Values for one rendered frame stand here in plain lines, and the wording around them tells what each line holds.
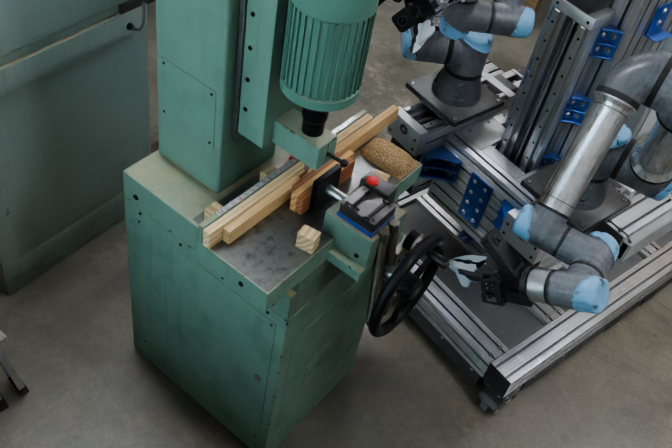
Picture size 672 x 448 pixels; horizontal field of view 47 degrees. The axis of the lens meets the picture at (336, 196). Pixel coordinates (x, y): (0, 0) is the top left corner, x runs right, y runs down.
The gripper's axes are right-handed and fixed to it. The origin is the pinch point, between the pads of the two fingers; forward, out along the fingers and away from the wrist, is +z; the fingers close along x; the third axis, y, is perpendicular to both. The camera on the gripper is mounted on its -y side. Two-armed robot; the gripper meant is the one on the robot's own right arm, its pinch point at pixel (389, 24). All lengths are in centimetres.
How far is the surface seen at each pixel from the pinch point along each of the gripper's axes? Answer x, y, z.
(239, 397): 62, -92, 34
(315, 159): 15.6, -26.5, 15.7
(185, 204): 8, -60, 31
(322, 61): -0.8, -2.5, 19.7
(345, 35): -2.4, 3.8, 16.7
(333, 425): 92, -100, 10
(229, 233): 18, -36, 39
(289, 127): 6.3, -28.6, 15.2
